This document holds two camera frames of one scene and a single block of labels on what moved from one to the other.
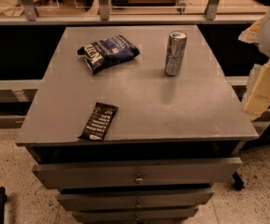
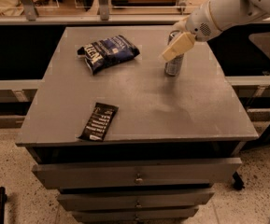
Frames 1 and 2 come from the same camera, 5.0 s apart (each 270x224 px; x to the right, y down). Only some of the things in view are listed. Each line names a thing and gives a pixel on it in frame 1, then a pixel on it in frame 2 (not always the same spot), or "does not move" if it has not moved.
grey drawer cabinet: (135, 125) does not move
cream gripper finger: (265, 83) -> (184, 42)
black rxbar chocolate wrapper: (100, 121) does not move
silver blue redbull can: (176, 52) does not move
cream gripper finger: (250, 34) -> (181, 24)
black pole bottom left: (2, 199) does not move
